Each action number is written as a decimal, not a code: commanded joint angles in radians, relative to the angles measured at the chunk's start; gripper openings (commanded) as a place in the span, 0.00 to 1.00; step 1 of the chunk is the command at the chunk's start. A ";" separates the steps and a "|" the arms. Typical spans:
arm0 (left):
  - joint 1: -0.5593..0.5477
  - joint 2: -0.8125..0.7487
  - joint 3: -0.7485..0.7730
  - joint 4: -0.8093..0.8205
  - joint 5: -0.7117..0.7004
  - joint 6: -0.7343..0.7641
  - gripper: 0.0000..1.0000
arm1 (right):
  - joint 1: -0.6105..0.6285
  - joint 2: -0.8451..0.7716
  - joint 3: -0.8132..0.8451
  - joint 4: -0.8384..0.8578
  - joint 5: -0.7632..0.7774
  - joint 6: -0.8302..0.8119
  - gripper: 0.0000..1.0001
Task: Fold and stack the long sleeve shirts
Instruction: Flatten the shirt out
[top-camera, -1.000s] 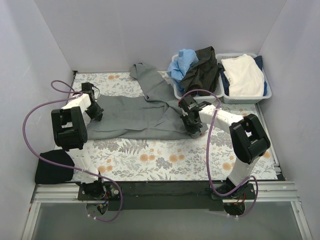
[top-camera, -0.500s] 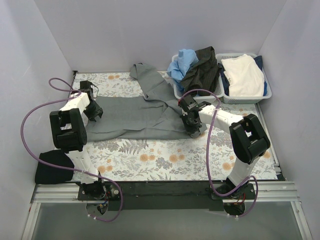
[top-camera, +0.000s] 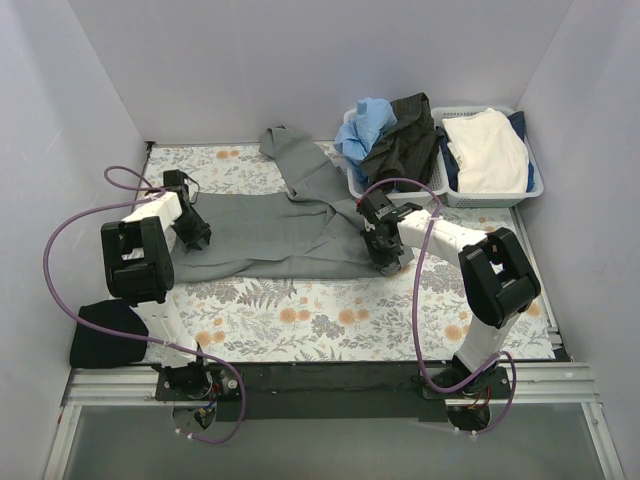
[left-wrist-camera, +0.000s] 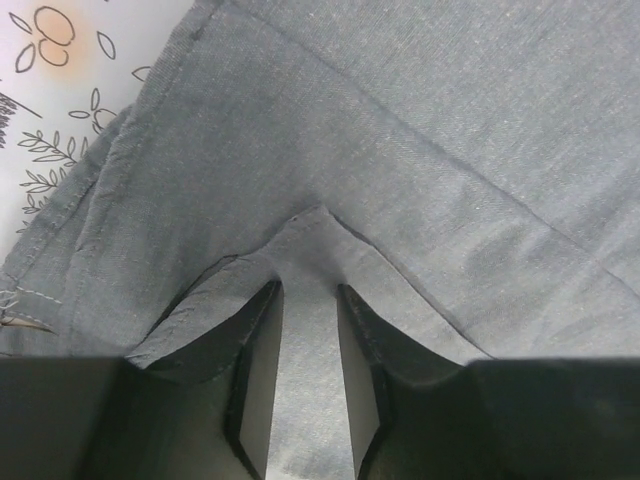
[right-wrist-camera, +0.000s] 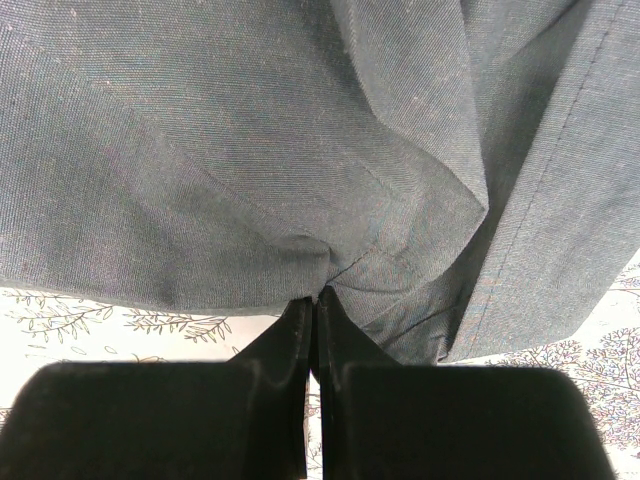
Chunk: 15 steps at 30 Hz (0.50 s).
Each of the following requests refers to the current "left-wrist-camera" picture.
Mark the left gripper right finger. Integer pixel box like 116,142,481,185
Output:
337,285,639,479

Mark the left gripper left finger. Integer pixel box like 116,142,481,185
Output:
1,281,283,479

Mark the grey long sleeve shirt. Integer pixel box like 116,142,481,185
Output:
1,1,639,479

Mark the floral table cloth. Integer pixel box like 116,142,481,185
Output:
1,1,203,257

